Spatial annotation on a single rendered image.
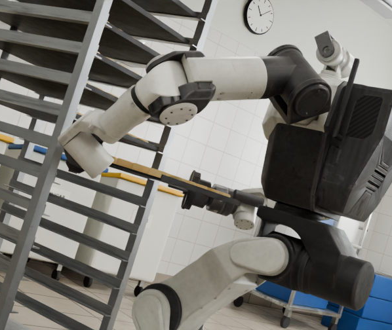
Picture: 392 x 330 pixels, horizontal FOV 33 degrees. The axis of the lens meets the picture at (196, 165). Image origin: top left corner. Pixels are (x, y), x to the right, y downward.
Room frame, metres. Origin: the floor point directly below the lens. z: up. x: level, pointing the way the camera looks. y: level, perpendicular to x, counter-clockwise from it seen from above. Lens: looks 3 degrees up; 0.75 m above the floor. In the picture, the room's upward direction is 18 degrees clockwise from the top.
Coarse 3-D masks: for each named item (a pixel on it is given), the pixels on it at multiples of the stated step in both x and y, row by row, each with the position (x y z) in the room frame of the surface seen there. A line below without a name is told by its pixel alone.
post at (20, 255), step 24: (96, 0) 1.76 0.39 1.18; (96, 24) 1.74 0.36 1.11; (96, 48) 1.77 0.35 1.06; (72, 96) 1.74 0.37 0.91; (72, 120) 1.77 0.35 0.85; (48, 168) 1.75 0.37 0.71; (48, 192) 1.76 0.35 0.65; (24, 240) 1.75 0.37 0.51; (24, 264) 1.76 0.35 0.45; (0, 312) 1.75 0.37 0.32
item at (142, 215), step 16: (208, 0) 2.12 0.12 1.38; (208, 16) 2.12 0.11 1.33; (192, 48) 2.13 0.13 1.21; (176, 128) 2.14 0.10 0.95; (160, 160) 2.12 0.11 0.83; (144, 192) 2.13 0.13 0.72; (144, 208) 2.12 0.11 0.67; (144, 224) 2.13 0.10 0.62; (128, 240) 2.13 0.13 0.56; (128, 272) 2.13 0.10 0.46; (112, 288) 2.13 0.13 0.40; (112, 304) 2.12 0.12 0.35; (112, 320) 2.13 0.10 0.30
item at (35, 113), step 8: (0, 104) 2.30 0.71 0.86; (8, 104) 2.14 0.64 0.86; (24, 112) 2.31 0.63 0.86; (32, 112) 2.15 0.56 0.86; (40, 112) 2.00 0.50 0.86; (48, 120) 2.38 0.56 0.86; (56, 120) 2.20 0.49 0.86; (128, 136) 1.99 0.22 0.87; (136, 144) 2.09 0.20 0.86; (144, 144) 2.05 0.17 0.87
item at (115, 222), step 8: (16, 184) 2.45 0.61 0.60; (24, 184) 2.43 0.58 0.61; (24, 192) 2.39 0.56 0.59; (32, 192) 2.40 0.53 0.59; (48, 200) 2.34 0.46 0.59; (56, 200) 2.33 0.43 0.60; (64, 200) 2.31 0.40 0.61; (72, 208) 2.28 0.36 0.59; (80, 208) 2.26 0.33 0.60; (88, 208) 2.24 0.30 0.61; (88, 216) 2.21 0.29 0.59; (96, 216) 2.22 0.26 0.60; (104, 216) 2.20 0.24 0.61; (112, 216) 2.18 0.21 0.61; (112, 224) 2.17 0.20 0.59; (120, 224) 2.16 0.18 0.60; (128, 224) 2.14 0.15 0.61; (136, 232) 2.12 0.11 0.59
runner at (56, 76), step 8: (0, 64) 1.97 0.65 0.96; (8, 64) 1.95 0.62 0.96; (16, 64) 1.93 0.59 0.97; (24, 64) 1.92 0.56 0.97; (16, 72) 1.93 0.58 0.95; (24, 72) 1.91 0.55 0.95; (32, 72) 1.89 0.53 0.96; (40, 72) 1.87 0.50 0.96; (48, 72) 1.86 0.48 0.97; (56, 72) 1.84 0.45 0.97; (64, 72) 1.82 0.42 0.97; (48, 80) 1.88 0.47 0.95; (56, 80) 1.83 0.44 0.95; (64, 80) 1.81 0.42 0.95; (88, 88) 1.78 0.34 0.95
